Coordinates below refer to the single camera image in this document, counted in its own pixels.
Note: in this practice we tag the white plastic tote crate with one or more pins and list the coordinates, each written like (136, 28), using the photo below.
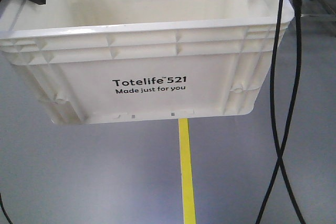
(104, 61)

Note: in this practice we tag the yellow floor tape line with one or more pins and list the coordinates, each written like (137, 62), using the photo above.
(188, 200)

